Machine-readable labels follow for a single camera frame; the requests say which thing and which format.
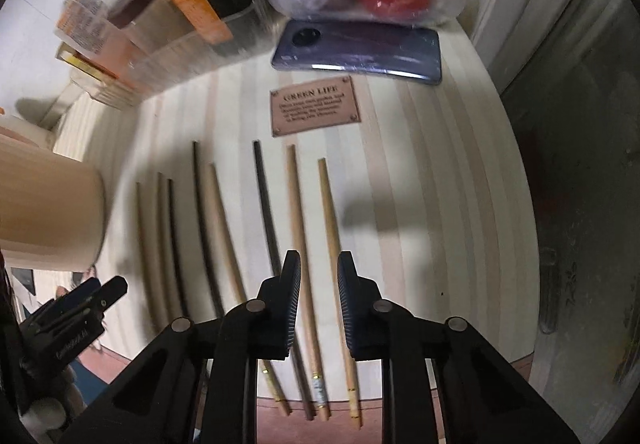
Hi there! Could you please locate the orange white packet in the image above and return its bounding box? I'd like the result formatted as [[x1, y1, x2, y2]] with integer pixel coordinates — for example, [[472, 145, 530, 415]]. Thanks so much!
[[54, 0, 144, 88]]

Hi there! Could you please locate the yellow box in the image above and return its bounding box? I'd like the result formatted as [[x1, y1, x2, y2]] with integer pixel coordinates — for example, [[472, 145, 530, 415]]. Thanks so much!
[[55, 43, 117, 84]]

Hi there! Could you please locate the striped cat placemat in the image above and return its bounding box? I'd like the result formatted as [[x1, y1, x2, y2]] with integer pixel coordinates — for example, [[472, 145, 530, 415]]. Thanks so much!
[[52, 18, 542, 444]]

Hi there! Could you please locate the light wooden chopstick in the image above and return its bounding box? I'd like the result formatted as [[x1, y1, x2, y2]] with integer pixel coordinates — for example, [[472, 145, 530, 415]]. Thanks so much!
[[156, 172, 181, 321], [286, 145, 331, 421], [316, 157, 362, 429], [208, 162, 292, 417], [134, 182, 166, 334]]

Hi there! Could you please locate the cream cylindrical utensil holder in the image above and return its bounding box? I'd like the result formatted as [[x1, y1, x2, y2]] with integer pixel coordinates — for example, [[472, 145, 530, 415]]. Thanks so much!
[[0, 127, 105, 271]]

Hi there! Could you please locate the dark brown chopstick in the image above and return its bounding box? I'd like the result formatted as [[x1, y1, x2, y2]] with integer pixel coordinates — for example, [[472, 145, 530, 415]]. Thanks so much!
[[192, 141, 224, 318]]

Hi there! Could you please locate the black chopstick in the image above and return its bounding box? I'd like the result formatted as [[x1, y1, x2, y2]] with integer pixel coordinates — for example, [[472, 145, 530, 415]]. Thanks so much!
[[253, 141, 316, 421], [166, 178, 191, 318]]

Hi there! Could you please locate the clear acrylic organizer tray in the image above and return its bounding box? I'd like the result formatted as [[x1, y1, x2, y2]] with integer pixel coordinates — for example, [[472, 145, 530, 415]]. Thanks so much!
[[56, 5, 282, 109]]

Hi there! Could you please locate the brown lidded jar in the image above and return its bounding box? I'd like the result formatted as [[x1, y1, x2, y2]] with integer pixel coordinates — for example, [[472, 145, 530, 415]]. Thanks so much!
[[107, 0, 194, 75]]

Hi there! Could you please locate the dark blue smartphone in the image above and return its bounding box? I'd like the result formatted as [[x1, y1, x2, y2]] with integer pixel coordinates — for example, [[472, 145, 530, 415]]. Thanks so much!
[[271, 20, 442, 85]]

